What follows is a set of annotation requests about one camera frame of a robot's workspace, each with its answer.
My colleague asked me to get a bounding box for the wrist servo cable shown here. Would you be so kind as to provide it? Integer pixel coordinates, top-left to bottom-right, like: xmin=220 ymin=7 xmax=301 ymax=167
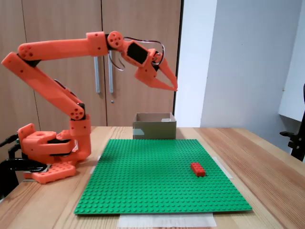
xmin=108 ymin=52 xmax=126 ymax=72

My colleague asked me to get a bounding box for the black stand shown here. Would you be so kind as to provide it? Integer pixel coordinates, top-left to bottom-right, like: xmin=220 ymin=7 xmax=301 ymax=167
xmin=280 ymin=83 xmax=305 ymax=163

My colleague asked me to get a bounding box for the open cardboard box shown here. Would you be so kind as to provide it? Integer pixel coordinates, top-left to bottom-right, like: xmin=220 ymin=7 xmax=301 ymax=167
xmin=132 ymin=112 xmax=177 ymax=140

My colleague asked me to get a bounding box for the black power cable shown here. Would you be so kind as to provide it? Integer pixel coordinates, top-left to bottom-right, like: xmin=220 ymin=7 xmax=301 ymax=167
xmin=0 ymin=135 xmax=19 ymax=147

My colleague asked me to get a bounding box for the metal cabinet handle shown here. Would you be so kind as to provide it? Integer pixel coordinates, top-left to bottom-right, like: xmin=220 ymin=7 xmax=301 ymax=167
xmin=94 ymin=56 xmax=101 ymax=94
xmin=107 ymin=51 xmax=114 ymax=94

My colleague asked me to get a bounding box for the red lego block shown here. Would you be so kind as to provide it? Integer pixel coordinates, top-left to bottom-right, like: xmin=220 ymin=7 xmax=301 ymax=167
xmin=190 ymin=162 xmax=206 ymax=177

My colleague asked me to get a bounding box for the black table clamp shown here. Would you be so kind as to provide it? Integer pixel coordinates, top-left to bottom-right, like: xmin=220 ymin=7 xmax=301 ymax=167
xmin=0 ymin=143 xmax=50 ymax=200

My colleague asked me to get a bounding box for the green lego baseplate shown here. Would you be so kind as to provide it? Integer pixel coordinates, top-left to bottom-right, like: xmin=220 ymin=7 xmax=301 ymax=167
xmin=73 ymin=138 xmax=253 ymax=215

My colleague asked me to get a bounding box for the gripper servo cable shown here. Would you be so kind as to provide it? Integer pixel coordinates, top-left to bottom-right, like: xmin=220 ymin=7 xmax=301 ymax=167
xmin=123 ymin=36 xmax=165 ymax=58

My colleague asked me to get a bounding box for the masking tape strip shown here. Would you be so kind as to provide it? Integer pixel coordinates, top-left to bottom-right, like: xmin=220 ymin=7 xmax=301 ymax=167
xmin=213 ymin=156 xmax=234 ymax=180
xmin=90 ymin=156 xmax=102 ymax=176
xmin=118 ymin=213 xmax=217 ymax=229

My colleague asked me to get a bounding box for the wooden cabinet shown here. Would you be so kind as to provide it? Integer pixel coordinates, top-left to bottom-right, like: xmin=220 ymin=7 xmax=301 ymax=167
xmin=0 ymin=0 xmax=184 ymax=153

